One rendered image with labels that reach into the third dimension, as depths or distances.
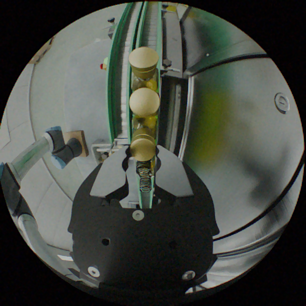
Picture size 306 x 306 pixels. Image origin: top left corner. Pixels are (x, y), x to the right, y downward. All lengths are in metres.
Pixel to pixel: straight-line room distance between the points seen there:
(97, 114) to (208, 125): 0.56
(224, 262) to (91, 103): 0.79
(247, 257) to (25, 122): 3.93
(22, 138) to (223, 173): 3.80
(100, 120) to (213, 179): 0.60
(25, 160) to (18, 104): 3.44
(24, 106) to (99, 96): 3.49
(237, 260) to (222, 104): 0.25
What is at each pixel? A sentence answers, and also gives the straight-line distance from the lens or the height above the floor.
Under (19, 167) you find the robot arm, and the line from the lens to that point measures 0.47.
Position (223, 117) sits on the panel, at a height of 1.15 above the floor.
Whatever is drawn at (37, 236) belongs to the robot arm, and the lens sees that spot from 0.38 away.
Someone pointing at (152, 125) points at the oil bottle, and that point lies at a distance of 0.18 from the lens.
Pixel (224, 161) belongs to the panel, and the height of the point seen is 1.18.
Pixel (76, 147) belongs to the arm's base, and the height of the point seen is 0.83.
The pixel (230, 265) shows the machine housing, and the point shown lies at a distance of 0.22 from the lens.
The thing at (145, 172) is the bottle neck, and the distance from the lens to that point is 0.18.
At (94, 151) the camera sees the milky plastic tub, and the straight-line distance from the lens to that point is 0.60.
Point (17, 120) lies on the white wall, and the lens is 3.73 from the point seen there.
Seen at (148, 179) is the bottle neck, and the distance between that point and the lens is 0.22.
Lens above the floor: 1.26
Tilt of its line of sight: 58 degrees down
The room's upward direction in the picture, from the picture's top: 174 degrees clockwise
